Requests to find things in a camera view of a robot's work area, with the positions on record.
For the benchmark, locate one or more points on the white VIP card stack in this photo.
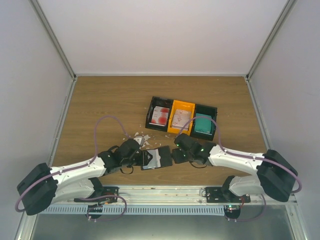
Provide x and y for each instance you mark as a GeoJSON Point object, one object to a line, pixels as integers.
{"type": "Point", "coordinates": [180, 118]}

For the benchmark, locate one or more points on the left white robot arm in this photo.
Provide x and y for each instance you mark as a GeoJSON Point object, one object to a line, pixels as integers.
{"type": "Point", "coordinates": [46, 185]}

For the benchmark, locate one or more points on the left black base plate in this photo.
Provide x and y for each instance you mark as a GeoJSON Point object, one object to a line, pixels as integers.
{"type": "Point", "coordinates": [107, 194]}

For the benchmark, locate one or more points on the right black card bin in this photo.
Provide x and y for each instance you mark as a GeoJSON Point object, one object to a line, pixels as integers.
{"type": "Point", "coordinates": [208, 110]}

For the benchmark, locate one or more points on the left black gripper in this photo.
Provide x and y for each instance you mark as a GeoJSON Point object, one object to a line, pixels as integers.
{"type": "Point", "coordinates": [144, 160]}

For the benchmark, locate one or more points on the left frame post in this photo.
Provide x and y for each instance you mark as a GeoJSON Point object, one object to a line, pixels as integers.
{"type": "Point", "coordinates": [52, 36]}

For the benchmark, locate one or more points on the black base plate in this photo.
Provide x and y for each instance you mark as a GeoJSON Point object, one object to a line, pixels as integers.
{"type": "Point", "coordinates": [214, 194]}
{"type": "Point", "coordinates": [107, 194]}

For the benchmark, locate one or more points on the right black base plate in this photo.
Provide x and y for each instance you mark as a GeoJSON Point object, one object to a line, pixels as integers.
{"type": "Point", "coordinates": [214, 194]}

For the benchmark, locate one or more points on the black leather card holder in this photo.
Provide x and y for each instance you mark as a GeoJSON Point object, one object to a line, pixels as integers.
{"type": "Point", "coordinates": [161, 157]}

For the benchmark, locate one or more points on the frame post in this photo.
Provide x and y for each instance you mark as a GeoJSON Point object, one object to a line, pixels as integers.
{"type": "Point", "coordinates": [287, 8]}
{"type": "Point", "coordinates": [52, 36]}

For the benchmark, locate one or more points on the left black card bin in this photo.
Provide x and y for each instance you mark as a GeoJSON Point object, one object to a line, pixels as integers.
{"type": "Point", "coordinates": [158, 101]}

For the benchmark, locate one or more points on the right frame post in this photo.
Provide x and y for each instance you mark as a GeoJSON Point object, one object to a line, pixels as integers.
{"type": "Point", "coordinates": [287, 8]}

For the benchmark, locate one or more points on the aluminium rail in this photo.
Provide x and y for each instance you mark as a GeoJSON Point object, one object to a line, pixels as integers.
{"type": "Point", "coordinates": [187, 195]}

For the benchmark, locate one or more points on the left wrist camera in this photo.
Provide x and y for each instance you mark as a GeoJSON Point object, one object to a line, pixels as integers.
{"type": "Point", "coordinates": [140, 140]}

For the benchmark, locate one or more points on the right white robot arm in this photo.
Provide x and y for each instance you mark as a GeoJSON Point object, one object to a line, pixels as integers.
{"type": "Point", "coordinates": [267, 173]}

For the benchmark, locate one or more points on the grey slotted cable duct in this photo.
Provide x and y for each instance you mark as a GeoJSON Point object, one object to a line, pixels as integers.
{"type": "Point", "coordinates": [79, 209]}

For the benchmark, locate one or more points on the red card stack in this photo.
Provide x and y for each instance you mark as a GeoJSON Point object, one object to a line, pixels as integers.
{"type": "Point", "coordinates": [159, 116]}

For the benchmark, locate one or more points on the black card bin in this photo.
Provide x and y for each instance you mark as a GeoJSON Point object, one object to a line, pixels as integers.
{"type": "Point", "coordinates": [208, 110]}
{"type": "Point", "coordinates": [158, 101]}

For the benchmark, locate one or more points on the orange card bin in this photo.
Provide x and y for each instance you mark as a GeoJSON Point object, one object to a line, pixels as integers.
{"type": "Point", "coordinates": [177, 104]}

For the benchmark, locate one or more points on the teal card stack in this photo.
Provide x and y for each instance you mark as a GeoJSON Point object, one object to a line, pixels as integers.
{"type": "Point", "coordinates": [203, 124]}

